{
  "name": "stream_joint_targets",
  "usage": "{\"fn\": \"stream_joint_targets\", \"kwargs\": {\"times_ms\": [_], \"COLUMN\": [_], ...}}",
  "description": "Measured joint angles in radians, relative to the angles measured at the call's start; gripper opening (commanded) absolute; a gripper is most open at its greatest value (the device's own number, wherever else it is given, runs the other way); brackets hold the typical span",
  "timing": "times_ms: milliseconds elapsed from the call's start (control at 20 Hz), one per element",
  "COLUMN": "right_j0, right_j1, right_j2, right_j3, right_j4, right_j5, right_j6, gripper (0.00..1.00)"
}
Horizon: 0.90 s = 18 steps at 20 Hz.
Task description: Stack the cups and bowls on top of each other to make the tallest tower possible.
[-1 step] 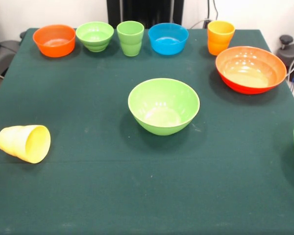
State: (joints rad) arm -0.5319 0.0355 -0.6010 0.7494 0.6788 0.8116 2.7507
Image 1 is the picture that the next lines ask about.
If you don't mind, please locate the yellow plastic cup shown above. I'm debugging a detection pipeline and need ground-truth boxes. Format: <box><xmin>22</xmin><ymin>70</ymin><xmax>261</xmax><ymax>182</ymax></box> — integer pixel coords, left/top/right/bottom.
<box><xmin>0</xmin><ymin>124</ymin><xmax>51</xmax><ymax>164</ymax></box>
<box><xmin>207</xmin><ymin>21</ymin><xmax>236</xmax><ymax>56</ymax></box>

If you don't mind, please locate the dark green table cloth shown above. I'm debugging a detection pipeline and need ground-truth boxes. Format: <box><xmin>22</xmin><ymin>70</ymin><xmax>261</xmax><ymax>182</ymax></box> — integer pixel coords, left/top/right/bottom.
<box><xmin>0</xmin><ymin>28</ymin><xmax>294</xmax><ymax>235</ymax></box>

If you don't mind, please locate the green plastic cup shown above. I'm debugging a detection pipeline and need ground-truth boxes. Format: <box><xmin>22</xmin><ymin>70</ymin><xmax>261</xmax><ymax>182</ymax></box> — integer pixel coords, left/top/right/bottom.
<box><xmin>116</xmin><ymin>21</ymin><xmax>145</xmax><ymax>57</ymax></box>

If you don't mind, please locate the blue plastic bowl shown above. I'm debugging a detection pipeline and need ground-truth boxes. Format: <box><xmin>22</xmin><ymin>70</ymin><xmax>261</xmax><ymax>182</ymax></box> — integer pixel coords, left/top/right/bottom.
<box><xmin>147</xmin><ymin>23</ymin><xmax>189</xmax><ymax>55</ymax></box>

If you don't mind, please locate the small green plastic bowl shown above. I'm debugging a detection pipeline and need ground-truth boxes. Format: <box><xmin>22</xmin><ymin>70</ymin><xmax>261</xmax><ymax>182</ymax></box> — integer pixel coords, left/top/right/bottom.
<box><xmin>75</xmin><ymin>21</ymin><xmax>115</xmax><ymax>52</ymax></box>

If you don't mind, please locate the large orange plastic bowl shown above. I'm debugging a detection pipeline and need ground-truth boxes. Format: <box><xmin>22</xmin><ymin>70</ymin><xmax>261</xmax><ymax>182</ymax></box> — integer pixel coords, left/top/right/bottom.
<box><xmin>215</xmin><ymin>46</ymin><xmax>288</xmax><ymax>95</ymax></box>

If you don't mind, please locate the small orange plastic bowl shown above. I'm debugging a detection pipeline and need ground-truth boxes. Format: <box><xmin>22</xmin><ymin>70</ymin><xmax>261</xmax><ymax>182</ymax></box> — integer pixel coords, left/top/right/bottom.
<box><xmin>32</xmin><ymin>24</ymin><xmax>77</xmax><ymax>58</ymax></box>

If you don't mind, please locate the black knobbed equipment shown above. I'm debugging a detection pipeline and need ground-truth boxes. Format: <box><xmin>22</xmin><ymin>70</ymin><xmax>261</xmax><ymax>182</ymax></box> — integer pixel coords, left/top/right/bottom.
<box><xmin>276</xmin><ymin>35</ymin><xmax>294</xmax><ymax>83</ymax></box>

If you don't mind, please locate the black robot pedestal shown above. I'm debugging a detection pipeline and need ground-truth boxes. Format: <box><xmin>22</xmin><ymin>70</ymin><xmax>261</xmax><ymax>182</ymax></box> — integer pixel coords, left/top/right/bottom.
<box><xmin>106</xmin><ymin>0</ymin><xmax>184</xmax><ymax>29</ymax></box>

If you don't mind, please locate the thin black cable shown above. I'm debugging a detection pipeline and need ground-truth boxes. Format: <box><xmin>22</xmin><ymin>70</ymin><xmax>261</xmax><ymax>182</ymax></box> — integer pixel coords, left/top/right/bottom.
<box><xmin>212</xmin><ymin>0</ymin><xmax>220</xmax><ymax>22</ymax></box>

